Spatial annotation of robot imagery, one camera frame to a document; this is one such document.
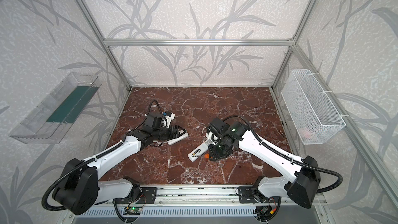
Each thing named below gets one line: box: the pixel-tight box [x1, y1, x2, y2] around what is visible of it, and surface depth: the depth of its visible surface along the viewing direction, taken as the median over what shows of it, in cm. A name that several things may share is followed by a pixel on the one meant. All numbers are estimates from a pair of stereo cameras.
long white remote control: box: [187, 138, 214, 163], surface depth 88 cm
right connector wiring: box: [252, 200, 277, 223], surface depth 72 cm
